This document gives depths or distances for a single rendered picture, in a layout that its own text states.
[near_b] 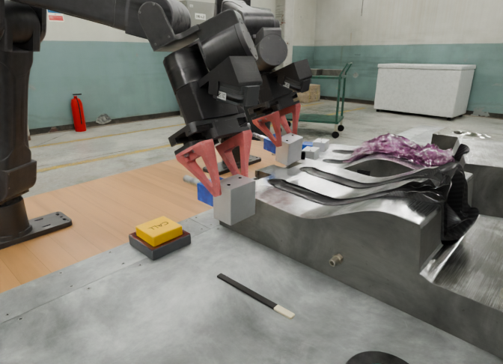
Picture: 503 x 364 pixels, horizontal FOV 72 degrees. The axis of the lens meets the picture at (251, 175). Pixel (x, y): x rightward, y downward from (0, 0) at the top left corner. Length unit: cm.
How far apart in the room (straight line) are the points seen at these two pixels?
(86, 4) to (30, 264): 42
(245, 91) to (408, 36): 795
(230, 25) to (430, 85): 679
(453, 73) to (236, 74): 672
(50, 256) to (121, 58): 572
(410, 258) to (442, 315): 8
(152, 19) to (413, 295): 49
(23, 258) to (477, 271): 70
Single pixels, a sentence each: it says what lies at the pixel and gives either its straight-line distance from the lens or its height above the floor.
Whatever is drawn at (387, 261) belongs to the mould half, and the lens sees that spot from 51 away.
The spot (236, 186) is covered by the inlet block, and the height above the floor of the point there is 96.
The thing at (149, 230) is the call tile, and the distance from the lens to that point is 64.
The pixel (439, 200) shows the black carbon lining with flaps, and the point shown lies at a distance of 54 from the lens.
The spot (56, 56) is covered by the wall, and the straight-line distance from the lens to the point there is 599.
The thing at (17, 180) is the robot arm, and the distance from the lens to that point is 73.
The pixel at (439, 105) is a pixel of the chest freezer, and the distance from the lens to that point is 717.
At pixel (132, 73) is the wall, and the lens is 638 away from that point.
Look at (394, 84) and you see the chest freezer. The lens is 746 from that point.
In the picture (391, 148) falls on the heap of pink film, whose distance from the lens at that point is 92.
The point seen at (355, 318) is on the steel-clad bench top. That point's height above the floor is 80.
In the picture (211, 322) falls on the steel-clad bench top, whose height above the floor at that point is 80.
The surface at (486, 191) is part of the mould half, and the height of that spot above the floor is 85.
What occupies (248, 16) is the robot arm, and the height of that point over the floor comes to 120.
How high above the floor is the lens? 113
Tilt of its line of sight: 19 degrees down
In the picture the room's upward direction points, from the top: straight up
